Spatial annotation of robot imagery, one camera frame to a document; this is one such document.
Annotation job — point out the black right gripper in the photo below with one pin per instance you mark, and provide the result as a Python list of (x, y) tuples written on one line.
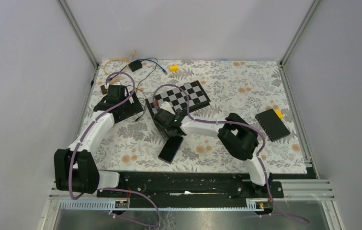
[(164, 131)]

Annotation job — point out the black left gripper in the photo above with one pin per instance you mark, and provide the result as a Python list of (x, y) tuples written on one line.
[(134, 108)]

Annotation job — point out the small black network switch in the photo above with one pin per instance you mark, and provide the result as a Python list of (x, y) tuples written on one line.
[(170, 149)]

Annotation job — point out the black power adapter with cable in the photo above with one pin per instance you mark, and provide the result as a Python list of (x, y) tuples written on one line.
[(136, 65)]

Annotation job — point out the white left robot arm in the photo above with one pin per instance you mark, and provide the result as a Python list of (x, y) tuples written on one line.
[(75, 168)]

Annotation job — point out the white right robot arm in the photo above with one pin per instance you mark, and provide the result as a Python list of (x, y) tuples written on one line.
[(241, 140)]

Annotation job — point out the dark brown wooden block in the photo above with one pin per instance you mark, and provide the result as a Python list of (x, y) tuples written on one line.
[(104, 90)]

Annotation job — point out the light tan wooden block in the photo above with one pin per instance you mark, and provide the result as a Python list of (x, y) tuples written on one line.
[(113, 81)]

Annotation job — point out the floral patterned table mat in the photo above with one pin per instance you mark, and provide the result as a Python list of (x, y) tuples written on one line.
[(242, 87)]

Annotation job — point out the black white checkerboard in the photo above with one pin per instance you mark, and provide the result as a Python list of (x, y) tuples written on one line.
[(198, 98)]

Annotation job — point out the yellow block at right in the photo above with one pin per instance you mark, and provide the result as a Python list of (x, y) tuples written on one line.
[(279, 113)]

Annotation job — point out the yellow block near wall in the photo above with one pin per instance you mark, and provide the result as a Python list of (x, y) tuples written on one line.
[(174, 68)]

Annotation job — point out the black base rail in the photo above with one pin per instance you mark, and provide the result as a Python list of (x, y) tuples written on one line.
[(192, 190)]

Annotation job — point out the large black network switch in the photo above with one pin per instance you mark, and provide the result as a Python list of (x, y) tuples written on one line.
[(272, 125)]

